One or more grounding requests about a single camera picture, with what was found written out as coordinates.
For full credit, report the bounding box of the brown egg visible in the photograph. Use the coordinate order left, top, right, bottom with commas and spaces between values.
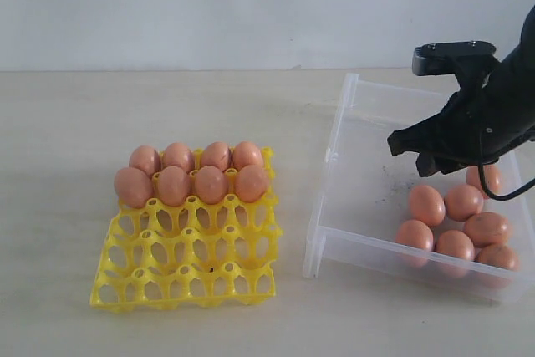
435, 230, 476, 261
466, 164, 502, 200
129, 145, 161, 177
161, 142, 195, 173
476, 244, 519, 271
234, 165, 269, 203
408, 185, 446, 227
157, 166, 191, 207
114, 167, 154, 208
395, 219, 434, 252
200, 141, 232, 171
232, 141, 264, 171
463, 212, 512, 248
194, 166, 229, 205
444, 184, 484, 222

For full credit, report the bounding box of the clear plastic bin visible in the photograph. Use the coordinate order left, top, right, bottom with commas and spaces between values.
303, 74, 534, 303

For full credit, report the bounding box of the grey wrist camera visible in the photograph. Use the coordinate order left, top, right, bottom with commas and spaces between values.
412, 40, 499, 79

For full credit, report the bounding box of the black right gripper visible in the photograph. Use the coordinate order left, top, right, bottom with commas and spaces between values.
387, 76, 502, 177

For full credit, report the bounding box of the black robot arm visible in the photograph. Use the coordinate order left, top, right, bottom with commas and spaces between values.
387, 13, 534, 177

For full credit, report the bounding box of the yellow plastic egg tray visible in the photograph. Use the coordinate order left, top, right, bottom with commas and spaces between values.
89, 172, 283, 312

